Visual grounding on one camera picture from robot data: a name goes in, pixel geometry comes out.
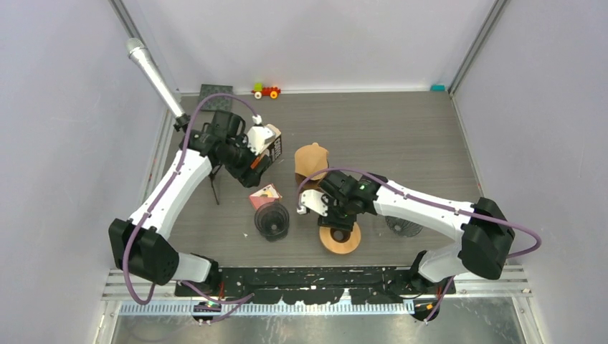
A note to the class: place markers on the dark grey studded plate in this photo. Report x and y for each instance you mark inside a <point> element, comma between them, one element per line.
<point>216,103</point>

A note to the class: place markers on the silver microphone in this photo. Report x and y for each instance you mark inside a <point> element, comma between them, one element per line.
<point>141,57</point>

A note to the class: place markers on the teal block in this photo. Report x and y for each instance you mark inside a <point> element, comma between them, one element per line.
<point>438,88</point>

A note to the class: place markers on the grey ribbed dripper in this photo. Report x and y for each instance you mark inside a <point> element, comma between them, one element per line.
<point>402,227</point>

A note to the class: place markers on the coffee paper filter box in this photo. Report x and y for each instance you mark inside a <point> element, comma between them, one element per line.
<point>269,155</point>

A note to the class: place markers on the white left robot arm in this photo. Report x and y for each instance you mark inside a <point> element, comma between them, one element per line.
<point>140,243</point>

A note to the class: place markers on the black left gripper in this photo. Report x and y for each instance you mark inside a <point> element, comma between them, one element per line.
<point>249,177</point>

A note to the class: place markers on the red toy brick car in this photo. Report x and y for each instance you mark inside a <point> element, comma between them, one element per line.
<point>259,91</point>

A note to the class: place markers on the dark smoky glass dripper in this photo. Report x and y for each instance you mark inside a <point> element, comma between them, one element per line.
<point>272,221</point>

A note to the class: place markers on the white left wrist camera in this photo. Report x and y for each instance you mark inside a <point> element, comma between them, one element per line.
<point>260,135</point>

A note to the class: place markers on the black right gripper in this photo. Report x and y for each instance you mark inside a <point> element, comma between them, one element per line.
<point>330,221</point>

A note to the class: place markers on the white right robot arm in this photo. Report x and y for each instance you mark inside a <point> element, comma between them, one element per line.
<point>481,236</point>

